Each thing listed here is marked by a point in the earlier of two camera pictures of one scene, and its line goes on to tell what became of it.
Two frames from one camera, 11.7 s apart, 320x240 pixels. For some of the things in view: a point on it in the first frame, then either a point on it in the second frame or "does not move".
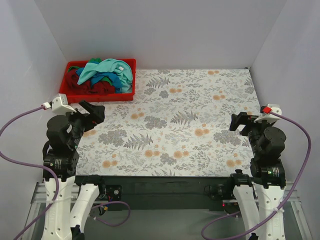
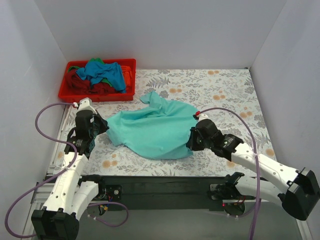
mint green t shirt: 121,69 -> 161,130
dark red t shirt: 86,87 does not move
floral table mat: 178,125 does not move
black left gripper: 88,117 -> 100,124
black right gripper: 244,124 -> 193,140
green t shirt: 98,60 does not move
